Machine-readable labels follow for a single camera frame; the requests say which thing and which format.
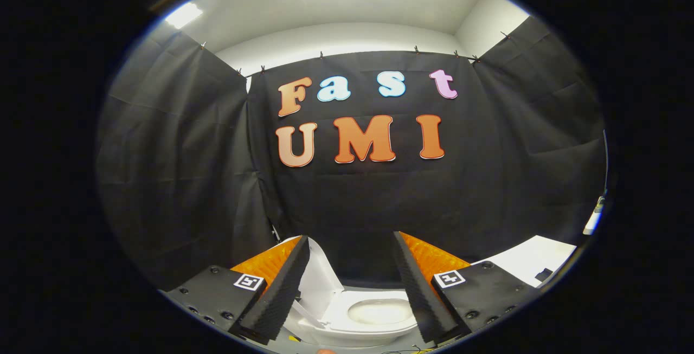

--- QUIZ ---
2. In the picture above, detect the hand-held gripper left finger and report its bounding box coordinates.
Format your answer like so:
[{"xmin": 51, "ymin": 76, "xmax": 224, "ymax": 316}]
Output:
[{"xmin": 160, "ymin": 236, "xmax": 311, "ymax": 344}]

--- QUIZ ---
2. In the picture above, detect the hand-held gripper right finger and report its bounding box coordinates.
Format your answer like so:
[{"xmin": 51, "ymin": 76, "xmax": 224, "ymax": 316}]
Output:
[{"xmin": 393, "ymin": 231, "xmax": 543, "ymax": 345}]

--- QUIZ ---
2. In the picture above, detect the white toilet seat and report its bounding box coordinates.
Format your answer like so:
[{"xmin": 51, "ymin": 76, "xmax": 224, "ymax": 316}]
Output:
[{"xmin": 320, "ymin": 289, "xmax": 421, "ymax": 339}]

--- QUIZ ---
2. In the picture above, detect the black backdrop cloth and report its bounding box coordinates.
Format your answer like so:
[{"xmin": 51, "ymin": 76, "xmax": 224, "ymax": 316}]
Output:
[{"xmin": 97, "ymin": 15, "xmax": 607, "ymax": 292}]

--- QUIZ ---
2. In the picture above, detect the white drawer cabinet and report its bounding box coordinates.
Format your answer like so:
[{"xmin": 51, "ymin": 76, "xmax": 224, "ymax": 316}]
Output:
[{"xmin": 472, "ymin": 235, "xmax": 576, "ymax": 288}]

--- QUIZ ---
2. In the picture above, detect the white power adapter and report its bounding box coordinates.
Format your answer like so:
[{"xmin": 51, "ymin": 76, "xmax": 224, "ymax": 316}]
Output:
[{"xmin": 583, "ymin": 129, "xmax": 608, "ymax": 235}]

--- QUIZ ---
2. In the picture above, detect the ceiling light panel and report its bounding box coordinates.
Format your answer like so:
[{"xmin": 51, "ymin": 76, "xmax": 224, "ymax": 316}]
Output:
[{"xmin": 165, "ymin": 2, "xmax": 204, "ymax": 29}]

